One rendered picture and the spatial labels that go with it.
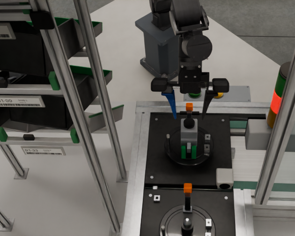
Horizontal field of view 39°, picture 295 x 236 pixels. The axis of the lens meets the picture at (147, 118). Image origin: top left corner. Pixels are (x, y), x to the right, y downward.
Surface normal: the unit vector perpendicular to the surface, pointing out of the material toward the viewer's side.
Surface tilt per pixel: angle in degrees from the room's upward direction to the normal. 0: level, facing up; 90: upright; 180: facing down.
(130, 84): 0
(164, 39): 0
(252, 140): 90
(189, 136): 90
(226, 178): 0
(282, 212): 90
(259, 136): 90
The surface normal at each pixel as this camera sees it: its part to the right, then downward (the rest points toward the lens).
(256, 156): -0.07, -0.60
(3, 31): -0.07, 0.80
